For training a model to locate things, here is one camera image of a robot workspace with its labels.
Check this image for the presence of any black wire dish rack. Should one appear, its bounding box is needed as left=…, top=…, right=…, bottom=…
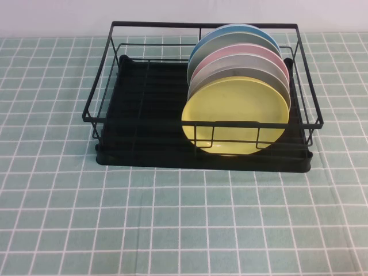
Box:
left=82, top=20, right=324, bottom=154

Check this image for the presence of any green checked tablecloth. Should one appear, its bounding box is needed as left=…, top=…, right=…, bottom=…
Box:
left=0, top=32, right=368, bottom=276

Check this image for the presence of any blue plate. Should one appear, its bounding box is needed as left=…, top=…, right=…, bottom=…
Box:
left=188, top=24, right=281, bottom=63

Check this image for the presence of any grey-green plate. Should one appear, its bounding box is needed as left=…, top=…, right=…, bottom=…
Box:
left=187, top=32, right=282, bottom=87

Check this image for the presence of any yellow plate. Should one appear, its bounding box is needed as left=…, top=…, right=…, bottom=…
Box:
left=181, top=76, right=290, bottom=158

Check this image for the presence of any light grey plate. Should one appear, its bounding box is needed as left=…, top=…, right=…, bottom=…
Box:
left=187, top=54, right=292, bottom=116

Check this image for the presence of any pink plate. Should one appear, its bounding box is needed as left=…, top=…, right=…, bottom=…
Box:
left=190, top=43, right=289, bottom=84

